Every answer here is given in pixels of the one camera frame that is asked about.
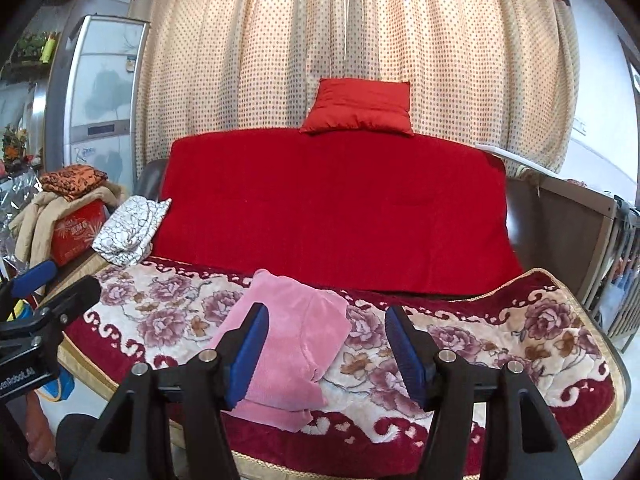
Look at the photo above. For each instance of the silver standing air conditioner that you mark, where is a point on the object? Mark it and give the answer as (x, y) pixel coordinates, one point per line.
(100, 95)

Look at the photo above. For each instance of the beige coat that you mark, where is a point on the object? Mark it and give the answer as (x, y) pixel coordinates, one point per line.
(35, 225)

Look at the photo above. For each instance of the green plant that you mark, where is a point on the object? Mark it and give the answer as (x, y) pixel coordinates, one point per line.
(30, 45)

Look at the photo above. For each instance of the pink fleece jacket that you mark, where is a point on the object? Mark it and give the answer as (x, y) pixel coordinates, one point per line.
(295, 330)

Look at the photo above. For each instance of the white flat board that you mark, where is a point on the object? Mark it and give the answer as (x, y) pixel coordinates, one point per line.
(520, 158)

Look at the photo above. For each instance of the red cardboard box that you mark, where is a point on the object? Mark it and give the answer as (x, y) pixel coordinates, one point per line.
(80, 232)

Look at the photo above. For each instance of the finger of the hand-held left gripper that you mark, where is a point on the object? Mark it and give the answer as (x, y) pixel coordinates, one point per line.
(35, 275)
(75, 297)

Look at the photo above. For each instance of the grey metal railing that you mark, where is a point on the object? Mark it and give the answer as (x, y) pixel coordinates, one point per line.
(625, 260)

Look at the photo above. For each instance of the person's black trouser leg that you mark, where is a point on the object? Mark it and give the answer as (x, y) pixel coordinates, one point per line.
(75, 440)

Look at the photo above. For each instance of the red sofa blanket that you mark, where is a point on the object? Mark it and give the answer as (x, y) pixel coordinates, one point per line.
(340, 210)

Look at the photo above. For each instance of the orange black patterned cloth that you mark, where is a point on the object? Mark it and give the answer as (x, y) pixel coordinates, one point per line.
(72, 180)

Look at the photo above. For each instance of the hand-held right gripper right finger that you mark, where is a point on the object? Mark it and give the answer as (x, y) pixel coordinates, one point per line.
(405, 355)

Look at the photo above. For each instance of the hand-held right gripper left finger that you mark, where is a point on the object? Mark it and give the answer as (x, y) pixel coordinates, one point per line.
(250, 355)

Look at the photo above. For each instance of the cream dotted curtain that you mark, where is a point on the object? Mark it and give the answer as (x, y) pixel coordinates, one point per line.
(250, 50)

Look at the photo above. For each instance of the orange flower arrangement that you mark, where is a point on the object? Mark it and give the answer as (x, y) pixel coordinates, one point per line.
(14, 142)

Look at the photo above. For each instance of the silver foil sheet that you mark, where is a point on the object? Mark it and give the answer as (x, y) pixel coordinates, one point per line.
(17, 195)

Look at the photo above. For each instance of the floral red cream blanket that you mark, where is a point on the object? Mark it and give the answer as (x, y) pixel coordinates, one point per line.
(475, 330)

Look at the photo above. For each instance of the white black patterned cloth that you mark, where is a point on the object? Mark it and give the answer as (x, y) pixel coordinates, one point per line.
(130, 230)

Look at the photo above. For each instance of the red pillow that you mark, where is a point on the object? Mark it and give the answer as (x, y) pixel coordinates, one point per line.
(360, 107)

